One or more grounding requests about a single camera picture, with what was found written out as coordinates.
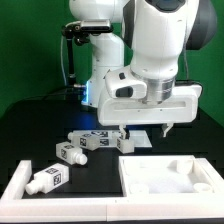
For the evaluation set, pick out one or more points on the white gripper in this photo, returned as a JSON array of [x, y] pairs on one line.
[[180, 107]]

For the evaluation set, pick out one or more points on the white square table top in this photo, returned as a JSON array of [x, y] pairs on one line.
[[145, 175]]

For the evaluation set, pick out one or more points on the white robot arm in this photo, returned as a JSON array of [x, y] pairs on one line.
[[136, 47]]

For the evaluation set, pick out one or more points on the white U-shaped fence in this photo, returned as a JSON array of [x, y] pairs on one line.
[[14, 208]]

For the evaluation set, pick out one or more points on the white marker base plate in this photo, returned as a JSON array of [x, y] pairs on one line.
[[108, 137]]

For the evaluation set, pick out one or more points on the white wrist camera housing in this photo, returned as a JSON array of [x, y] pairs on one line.
[[122, 83]]

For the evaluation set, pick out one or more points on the black camera on mount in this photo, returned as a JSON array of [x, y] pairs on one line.
[[87, 26]]

